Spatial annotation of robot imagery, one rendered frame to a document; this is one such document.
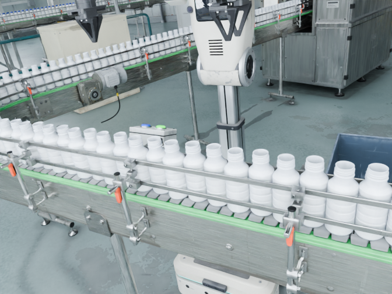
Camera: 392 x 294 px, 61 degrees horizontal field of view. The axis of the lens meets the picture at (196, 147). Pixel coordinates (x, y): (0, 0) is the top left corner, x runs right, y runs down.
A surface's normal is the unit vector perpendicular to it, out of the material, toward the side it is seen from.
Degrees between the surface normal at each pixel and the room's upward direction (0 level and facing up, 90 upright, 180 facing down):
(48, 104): 90
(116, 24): 90
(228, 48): 90
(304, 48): 90
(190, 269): 31
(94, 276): 0
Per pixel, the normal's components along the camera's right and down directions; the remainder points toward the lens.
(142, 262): -0.12, -0.88
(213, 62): -0.46, 0.45
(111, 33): 0.70, 0.26
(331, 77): -0.71, 0.39
